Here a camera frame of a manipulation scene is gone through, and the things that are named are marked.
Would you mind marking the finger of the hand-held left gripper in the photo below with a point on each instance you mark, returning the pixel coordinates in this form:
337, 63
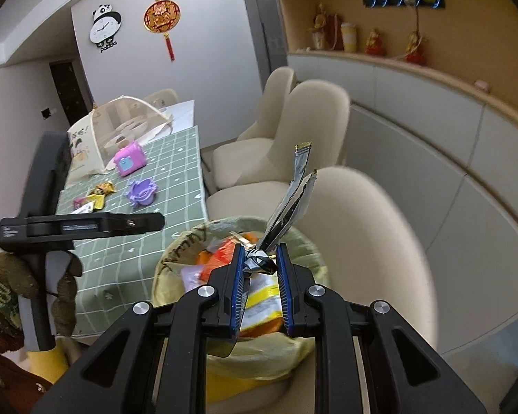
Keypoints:
125, 223

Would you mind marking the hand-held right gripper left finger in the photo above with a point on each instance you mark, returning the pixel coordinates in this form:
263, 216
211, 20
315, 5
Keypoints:
239, 284

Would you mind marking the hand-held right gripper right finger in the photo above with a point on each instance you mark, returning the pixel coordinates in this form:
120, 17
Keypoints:
283, 284

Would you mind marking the orange plastic bag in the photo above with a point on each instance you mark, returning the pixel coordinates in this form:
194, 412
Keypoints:
218, 263

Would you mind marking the bin with yellow liner bag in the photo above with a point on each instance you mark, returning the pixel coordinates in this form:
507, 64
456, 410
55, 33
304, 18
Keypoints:
259, 353

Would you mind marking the silver wrapper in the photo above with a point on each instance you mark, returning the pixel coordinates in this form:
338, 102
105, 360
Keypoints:
291, 207

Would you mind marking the person's left forearm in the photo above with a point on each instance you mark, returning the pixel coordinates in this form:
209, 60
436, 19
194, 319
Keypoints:
8, 366

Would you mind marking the person's left hand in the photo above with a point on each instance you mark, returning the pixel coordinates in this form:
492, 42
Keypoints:
8, 284

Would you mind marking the yellow white packet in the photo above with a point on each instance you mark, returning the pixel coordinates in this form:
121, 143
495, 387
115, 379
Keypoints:
263, 302

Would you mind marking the yellow snack packet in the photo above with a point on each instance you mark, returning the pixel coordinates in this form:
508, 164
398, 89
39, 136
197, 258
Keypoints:
96, 203

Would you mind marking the green checked tablecloth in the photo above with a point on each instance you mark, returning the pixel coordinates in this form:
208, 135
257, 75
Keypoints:
121, 258

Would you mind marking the purple plastic toy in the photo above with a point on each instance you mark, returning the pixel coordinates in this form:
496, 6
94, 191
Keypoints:
142, 190

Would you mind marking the pink snack packet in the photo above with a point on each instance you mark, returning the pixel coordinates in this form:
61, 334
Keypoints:
78, 202

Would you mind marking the gold snack wrapper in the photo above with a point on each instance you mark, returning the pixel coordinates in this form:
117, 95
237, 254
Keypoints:
102, 189

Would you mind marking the pale purple packet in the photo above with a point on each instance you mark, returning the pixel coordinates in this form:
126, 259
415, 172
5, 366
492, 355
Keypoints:
192, 278

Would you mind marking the pink toy box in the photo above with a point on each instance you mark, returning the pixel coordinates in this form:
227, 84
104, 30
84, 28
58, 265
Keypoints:
129, 159

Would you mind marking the dark door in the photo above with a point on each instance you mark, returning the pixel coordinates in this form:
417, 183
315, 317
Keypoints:
69, 90

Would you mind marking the beige mesh food cover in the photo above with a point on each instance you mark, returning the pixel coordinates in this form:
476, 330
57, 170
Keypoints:
125, 116

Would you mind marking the beige upholstered chair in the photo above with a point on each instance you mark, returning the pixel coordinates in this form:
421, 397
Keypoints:
315, 116
371, 246
276, 95

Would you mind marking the yellow plastic object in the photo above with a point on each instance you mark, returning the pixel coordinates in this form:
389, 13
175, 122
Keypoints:
47, 366

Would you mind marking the red gold knot ornament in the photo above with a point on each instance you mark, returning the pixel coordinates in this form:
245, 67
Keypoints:
162, 16

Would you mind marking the white low cabinet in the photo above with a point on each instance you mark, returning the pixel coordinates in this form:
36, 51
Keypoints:
414, 138

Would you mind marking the yellow cup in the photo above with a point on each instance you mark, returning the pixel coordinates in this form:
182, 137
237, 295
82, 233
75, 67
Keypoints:
348, 36

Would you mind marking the red gold figurine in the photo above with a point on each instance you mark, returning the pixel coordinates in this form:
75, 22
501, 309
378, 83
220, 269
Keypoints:
416, 49
375, 43
323, 28

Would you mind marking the small pink ornament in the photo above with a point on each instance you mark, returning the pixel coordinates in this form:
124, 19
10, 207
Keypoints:
482, 85

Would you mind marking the black wall socket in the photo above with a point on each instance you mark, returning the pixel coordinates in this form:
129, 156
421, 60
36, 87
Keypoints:
49, 113

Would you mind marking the panda wall clock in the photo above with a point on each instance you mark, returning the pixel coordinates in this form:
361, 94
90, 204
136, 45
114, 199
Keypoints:
105, 26

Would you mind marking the wooden wall shelf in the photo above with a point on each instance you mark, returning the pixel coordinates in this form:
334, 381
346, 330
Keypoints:
479, 39

